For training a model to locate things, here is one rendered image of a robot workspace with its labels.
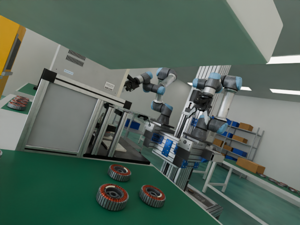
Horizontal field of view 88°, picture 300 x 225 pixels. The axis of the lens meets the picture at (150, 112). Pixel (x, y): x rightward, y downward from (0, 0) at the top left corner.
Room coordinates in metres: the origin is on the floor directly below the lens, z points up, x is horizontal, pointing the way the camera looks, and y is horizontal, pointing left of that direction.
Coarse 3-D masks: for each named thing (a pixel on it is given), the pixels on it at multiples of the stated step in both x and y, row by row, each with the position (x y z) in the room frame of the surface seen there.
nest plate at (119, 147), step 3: (102, 141) 1.14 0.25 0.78; (105, 141) 1.16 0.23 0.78; (108, 141) 1.19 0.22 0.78; (105, 144) 1.09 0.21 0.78; (108, 144) 1.11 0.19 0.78; (117, 144) 1.20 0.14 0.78; (108, 147) 1.05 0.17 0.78; (117, 147) 1.12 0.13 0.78; (120, 147) 1.14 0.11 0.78; (123, 147) 1.17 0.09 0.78; (120, 150) 1.10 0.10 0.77; (123, 150) 1.12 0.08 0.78; (126, 150) 1.13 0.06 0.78
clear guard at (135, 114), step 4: (112, 104) 0.95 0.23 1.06; (124, 108) 0.98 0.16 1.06; (136, 112) 1.05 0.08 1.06; (136, 116) 1.27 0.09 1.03; (140, 116) 1.19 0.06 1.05; (144, 116) 1.08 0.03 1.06; (140, 120) 1.23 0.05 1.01; (144, 120) 1.17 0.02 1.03; (148, 120) 1.11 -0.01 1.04; (148, 124) 1.14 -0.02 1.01
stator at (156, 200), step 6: (144, 186) 0.69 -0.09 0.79; (150, 186) 0.71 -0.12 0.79; (144, 192) 0.64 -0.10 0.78; (150, 192) 0.68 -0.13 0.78; (156, 192) 0.70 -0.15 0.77; (162, 192) 0.69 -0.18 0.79; (144, 198) 0.64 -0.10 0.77; (150, 198) 0.62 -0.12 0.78; (156, 198) 0.63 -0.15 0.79; (162, 198) 0.65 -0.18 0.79; (150, 204) 0.62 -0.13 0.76; (156, 204) 0.62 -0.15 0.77; (162, 204) 0.65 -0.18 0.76
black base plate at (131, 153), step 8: (112, 136) 1.44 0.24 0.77; (120, 144) 1.27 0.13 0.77; (128, 144) 1.37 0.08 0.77; (88, 152) 0.87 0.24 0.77; (104, 152) 0.96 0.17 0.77; (120, 152) 1.07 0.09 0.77; (128, 152) 1.14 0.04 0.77; (136, 152) 1.22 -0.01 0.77; (112, 160) 0.94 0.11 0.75; (120, 160) 0.97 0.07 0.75; (128, 160) 1.01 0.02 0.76; (136, 160) 1.04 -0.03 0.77; (144, 160) 1.10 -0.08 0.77
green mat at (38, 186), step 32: (0, 160) 0.56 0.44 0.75; (32, 160) 0.63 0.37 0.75; (64, 160) 0.73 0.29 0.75; (96, 160) 0.86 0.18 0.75; (0, 192) 0.43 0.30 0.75; (32, 192) 0.47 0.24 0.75; (64, 192) 0.52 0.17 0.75; (96, 192) 0.58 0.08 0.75; (128, 192) 0.66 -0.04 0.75; (0, 224) 0.35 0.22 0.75; (32, 224) 0.37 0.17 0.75; (64, 224) 0.41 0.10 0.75; (96, 224) 0.44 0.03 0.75; (128, 224) 0.49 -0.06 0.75; (160, 224) 0.54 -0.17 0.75; (192, 224) 0.61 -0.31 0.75
